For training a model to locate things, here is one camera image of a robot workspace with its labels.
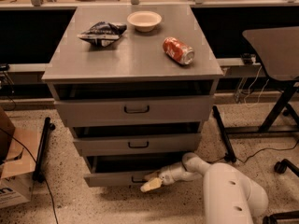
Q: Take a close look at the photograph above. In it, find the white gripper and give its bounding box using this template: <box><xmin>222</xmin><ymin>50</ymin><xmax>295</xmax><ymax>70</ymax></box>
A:
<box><xmin>140</xmin><ymin>162</ymin><xmax>186</xmax><ymax>192</ymax></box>

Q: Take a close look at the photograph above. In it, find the grey bottom drawer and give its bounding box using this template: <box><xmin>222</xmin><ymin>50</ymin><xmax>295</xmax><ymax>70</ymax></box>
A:
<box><xmin>84</xmin><ymin>152</ymin><xmax>184</xmax><ymax>187</ymax></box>

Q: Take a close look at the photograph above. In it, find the grey drawer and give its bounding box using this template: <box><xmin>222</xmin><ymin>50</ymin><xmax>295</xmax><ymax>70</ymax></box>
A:
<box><xmin>74</xmin><ymin>133</ymin><xmax>201</xmax><ymax>157</ymax></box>
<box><xmin>84</xmin><ymin>152</ymin><xmax>184</xmax><ymax>187</ymax></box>
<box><xmin>55</xmin><ymin>95</ymin><xmax>213</xmax><ymax>127</ymax></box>

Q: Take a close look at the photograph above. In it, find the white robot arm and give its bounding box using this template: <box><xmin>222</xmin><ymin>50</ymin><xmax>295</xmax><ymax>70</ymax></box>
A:
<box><xmin>140</xmin><ymin>152</ymin><xmax>268</xmax><ymax>224</ymax></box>

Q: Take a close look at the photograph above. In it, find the grey middle drawer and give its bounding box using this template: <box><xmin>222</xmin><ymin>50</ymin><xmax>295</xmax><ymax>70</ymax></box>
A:
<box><xmin>74</xmin><ymin>133</ymin><xmax>201</xmax><ymax>157</ymax></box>

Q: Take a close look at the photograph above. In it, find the grey top drawer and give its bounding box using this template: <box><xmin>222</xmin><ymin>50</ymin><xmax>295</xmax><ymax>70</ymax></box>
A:
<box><xmin>55</xmin><ymin>95</ymin><xmax>213</xmax><ymax>127</ymax></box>

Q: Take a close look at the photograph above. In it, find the grey drawer cabinet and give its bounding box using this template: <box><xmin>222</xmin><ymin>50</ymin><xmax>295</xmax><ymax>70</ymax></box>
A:
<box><xmin>41</xmin><ymin>4</ymin><xmax>224</xmax><ymax>173</ymax></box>

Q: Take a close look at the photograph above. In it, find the black floor stand bar right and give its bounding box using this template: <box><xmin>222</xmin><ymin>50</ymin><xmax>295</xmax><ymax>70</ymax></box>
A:
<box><xmin>212</xmin><ymin>105</ymin><xmax>236</xmax><ymax>162</ymax></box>

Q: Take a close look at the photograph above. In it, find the black floor stand bar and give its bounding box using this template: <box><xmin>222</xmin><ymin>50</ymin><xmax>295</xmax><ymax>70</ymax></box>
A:
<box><xmin>212</xmin><ymin>105</ymin><xmax>236</xmax><ymax>162</ymax></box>
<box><xmin>33</xmin><ymin>117</ymin><xmax>55</xmax><ymax>183</ymax></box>

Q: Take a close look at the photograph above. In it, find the black floor stand bar left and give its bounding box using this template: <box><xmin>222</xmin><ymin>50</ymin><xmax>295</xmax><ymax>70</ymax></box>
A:
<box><xmin>33</xmin><ymin>117</ymin><xmax>55</xmax><ymax>183</ymax></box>

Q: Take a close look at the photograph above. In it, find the black chair base leg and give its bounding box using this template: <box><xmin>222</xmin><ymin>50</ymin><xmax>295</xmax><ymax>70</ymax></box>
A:
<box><xmin>263</xmin><ymin>211</ymin><xmax>299</xmax><ymax>224</ymax></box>

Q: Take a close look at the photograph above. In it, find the black chair caster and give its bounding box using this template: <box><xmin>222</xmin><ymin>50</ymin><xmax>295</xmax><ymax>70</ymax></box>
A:
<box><xmin>274</xmin><ymin>159</ymin><xmax>299</xmax><ymax>176</ymax></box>

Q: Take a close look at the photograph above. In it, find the red soda can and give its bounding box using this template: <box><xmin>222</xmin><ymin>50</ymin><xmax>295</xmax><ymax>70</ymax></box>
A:
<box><xmin>163</xmin><ymin>37</ymin><xmax>194</xmax><ymax>65</ymax></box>

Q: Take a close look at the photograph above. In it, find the cardboard box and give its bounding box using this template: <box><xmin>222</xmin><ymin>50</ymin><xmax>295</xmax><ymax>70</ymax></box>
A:
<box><xmin>0</xmin><ymin>108</ymin><xmax>41</xmax><ymax>208</ymax></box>

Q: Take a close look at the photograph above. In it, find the dark chip bag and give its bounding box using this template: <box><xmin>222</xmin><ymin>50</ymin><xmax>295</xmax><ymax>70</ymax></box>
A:
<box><xmin>78</xmin><ymin>21</ymin><xmax>127</xmax><ymax>47</ymax></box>

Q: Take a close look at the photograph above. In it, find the white paper bowl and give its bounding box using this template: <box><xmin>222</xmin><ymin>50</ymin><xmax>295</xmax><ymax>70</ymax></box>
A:
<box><xmin>127</xmin><ymin>11</ymin><xmax>162</xmax><ymax>33</ymax></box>

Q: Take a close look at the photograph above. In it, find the grey side table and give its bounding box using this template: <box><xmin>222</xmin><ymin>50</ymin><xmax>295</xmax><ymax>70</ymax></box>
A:
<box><xmin>225</xmin><ymin>26</ymin><xmax>299</xmax><ymax>134</ymax></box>

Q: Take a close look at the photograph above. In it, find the black floor cable right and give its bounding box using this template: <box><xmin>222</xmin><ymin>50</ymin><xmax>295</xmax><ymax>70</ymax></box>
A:
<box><xmin>205</xmin><ymin>137</ymin><xmax>299</xmax><ymax>165</ymax></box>

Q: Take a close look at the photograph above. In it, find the black floor cable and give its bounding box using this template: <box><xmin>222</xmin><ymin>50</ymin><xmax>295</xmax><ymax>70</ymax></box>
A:
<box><xmin>205</xmin><ymin>137</ymin><xmax>299</xmax><ymax>165</ymax></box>
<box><xmin>0</xmin><ymin>127</ymin><xmax>60</xmax><ymax>224</ymax></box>

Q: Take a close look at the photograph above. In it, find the black floor cable left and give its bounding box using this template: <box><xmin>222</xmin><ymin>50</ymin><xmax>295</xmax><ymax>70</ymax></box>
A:
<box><xmin>0</xmin><ymin>127</ymin><xmax>60</xmax><ymax>224</ymax></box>

